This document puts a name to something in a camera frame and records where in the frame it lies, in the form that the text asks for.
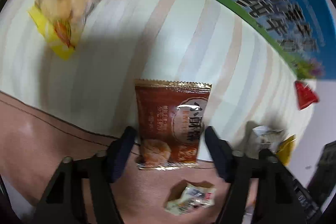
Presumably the yellow cracker snack packet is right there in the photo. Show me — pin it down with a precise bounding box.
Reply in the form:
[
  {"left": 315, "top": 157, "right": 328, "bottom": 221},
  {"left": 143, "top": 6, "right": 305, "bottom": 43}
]
[{"left": 28, "top": 0, "right": 182, "bottom": 61}]

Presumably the white cookie snack packet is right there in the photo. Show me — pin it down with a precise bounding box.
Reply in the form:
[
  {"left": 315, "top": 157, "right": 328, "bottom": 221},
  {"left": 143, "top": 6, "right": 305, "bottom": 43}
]
[{"left": 251, "top": 126, "right": 285, "bottom": 154}]

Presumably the brown pastry snack packet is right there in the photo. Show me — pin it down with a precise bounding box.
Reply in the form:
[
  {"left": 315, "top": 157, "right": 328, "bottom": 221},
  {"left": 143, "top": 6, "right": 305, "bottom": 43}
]
[{"left": 134, "top": 79, "right": 213, "bottom": 170}]

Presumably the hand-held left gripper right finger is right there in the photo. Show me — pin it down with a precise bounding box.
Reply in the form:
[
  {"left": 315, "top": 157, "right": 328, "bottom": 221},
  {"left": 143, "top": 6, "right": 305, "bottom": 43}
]
[{"left": 204, "top": 126, "right": 324, "bottom": 224}]

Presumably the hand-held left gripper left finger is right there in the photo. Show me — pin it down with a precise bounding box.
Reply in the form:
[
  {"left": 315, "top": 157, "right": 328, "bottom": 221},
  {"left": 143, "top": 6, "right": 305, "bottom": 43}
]
[{"left": 34, "top": 126, "right": 136, "bottom": 224}]

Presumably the red triangular snack packet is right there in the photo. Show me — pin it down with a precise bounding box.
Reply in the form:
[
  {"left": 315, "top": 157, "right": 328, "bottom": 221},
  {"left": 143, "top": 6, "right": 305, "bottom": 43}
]
[{"left": 294, "top": 81, "right": 320, "bottom": 111}]

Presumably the small pale crumpled packet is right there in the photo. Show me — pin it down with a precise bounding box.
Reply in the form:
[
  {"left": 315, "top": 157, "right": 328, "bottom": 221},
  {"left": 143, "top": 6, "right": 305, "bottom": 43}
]
[{"left": 164, "top": 181, "right": 217, "bottom": 215}]

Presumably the gold yellow snack packet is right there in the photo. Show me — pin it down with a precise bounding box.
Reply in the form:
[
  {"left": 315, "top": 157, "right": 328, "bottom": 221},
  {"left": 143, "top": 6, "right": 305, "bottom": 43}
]
[{"left": 276, "top": 134, "right": 297, "bottom": 166}]

